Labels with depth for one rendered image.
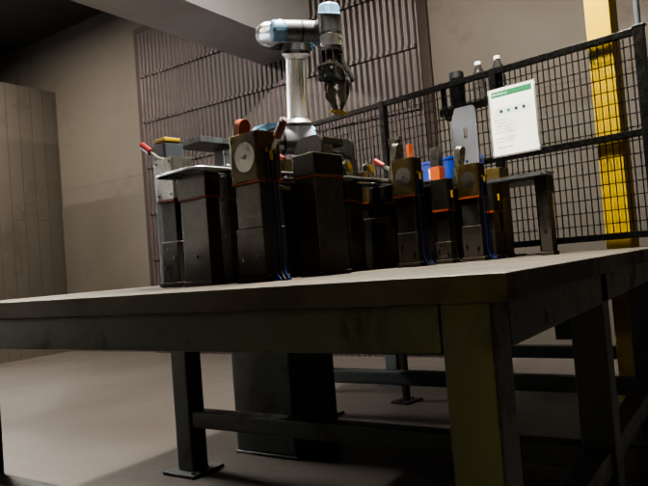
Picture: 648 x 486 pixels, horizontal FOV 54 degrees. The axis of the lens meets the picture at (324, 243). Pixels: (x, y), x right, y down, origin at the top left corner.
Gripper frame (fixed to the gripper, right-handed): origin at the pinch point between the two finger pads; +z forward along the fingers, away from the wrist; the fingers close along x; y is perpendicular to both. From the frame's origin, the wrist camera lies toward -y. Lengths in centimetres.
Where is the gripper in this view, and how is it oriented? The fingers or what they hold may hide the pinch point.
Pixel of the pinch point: (338, 108)
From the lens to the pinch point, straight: 223.6
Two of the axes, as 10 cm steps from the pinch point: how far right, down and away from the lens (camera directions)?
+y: -4.7, 0.0, -8.8
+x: 8.8, -0.9, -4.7
